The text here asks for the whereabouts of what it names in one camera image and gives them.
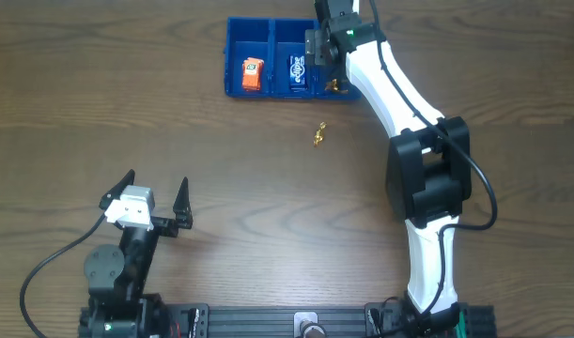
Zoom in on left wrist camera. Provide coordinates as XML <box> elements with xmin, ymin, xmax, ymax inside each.
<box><xmin>102</xmin><ymin>184</ymin><xmax>156</xmax><ymax>231</ymax></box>

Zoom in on blue candy pack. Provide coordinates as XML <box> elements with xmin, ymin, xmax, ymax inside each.
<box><xmin>288</xmin><ymin>54</ymin><xmax>311</xmax><ymax>91</ymax></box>

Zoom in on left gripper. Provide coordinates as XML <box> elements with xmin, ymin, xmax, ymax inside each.
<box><xmin>99</xmin><ymin>168</ymin><xmax>194</xmax><ymax>238</ymax></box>

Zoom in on blue tray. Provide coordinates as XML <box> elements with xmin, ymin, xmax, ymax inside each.
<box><xmin>224</xmin><ymin>16</ymin><xmax>363</xmax><ymax>101</ymax></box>

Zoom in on mounting rail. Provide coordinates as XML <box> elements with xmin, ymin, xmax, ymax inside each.
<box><xmin>78</xmin><ymin>303</ymin><xmax>497</xmax><ymax>338</ymax></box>

